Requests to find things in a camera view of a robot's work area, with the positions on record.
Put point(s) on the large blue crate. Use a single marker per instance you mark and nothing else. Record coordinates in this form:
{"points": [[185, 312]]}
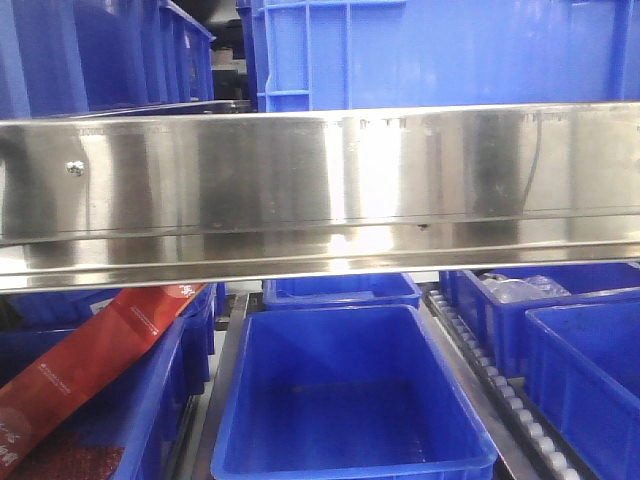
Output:
{"points": [[330, 55], [68, 57]]}

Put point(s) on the blue bin rear centre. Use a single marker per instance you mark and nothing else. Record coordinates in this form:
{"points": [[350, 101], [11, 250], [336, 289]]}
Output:
{"points": [[340, 290]]}

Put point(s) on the clear plastic bag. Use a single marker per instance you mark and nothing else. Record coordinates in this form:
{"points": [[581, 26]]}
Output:
{"points": [[511, 290]]}

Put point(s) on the large blue crate upper left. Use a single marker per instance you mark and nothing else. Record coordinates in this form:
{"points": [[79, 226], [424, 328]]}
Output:
{"points": [[68, 57]]}

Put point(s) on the empty blue bin centre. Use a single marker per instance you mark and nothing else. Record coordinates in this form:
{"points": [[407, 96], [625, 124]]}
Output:
{"points": [[347, 393]]}

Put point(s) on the blue bin with plastic bag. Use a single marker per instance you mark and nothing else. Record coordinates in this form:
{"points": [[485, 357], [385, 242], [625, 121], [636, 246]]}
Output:
{"points": [[500, 327]]}

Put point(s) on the long red cardboard box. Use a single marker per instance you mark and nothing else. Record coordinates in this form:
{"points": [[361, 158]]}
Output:
{"points": [[56, 384]]}

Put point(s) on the blue bin front right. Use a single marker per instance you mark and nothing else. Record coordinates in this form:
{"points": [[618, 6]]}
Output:
{"points": [[583, 374]]}

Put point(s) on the blue bin with red box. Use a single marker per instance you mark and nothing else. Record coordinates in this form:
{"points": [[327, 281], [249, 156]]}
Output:
{"points": [[127, 430]]}

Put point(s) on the roller track rail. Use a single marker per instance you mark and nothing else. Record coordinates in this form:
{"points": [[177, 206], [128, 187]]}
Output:
{"points": [[528, 446]]}

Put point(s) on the stainless steel shelf rack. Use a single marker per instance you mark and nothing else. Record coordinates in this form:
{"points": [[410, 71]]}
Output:
{"points": [[205, 193]]}

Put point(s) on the large blue crate upper right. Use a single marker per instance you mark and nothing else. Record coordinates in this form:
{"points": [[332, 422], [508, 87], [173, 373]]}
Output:
{"points": [[330, 55]]}

